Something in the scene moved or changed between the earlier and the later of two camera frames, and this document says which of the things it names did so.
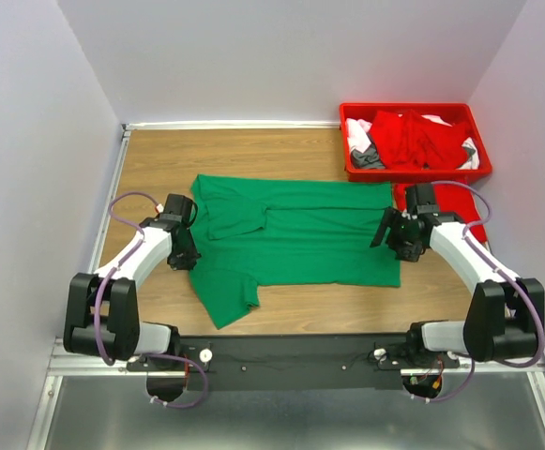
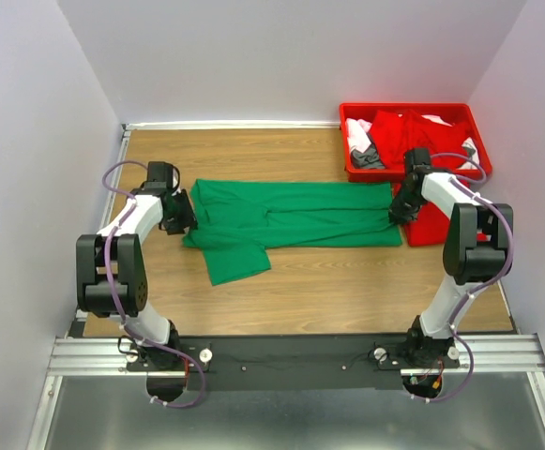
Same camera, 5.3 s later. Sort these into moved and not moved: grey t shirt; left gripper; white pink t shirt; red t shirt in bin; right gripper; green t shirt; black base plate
Moved: green t shirt; right gripper; left gripper
Not moved: grey t shirt; white pink t shirt; red t shirt in bin; black base plate
